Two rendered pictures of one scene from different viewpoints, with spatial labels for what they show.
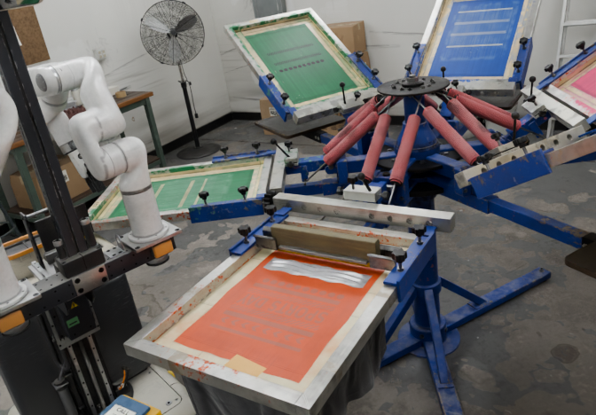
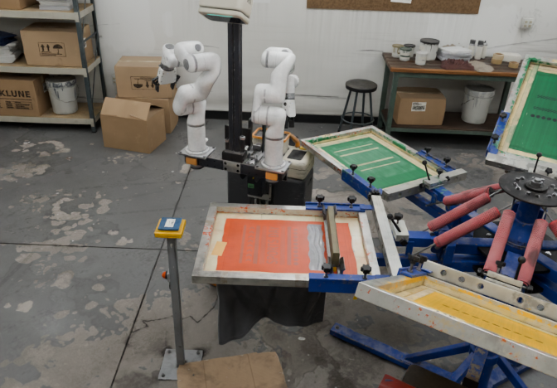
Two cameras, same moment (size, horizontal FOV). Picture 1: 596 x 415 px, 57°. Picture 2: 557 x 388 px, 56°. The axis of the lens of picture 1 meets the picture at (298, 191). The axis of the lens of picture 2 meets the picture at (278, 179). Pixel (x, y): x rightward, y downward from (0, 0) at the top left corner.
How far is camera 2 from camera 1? 1.63 m
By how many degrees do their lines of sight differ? 49
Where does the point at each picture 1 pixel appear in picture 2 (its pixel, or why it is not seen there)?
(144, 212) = (268, 151)
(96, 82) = (278, 71)
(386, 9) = not seen: outside the picture
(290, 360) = (230, 262)
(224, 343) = (233, 235)
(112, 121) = (272, 95)
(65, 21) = not seen: outside the picture
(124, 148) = (269, 113)
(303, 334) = (254, 259)
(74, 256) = (230, 151)
